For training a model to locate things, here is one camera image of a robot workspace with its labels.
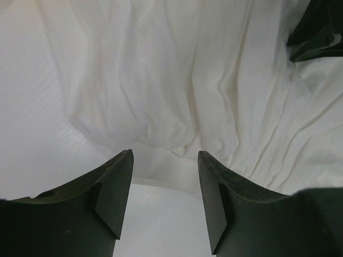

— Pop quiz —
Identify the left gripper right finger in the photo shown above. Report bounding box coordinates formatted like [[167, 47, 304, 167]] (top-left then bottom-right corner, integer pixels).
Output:
[[198, 151, 342, 256]]

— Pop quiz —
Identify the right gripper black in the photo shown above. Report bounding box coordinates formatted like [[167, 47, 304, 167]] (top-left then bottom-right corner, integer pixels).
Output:
[[287, 0, 342, 63]]

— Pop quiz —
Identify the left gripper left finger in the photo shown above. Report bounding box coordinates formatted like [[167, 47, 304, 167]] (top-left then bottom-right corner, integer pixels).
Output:
[[1, 150, 133, 256]]

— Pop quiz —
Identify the white skirt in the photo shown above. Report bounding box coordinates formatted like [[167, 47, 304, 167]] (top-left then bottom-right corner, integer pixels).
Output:
[[38, 1, 342, 194]]

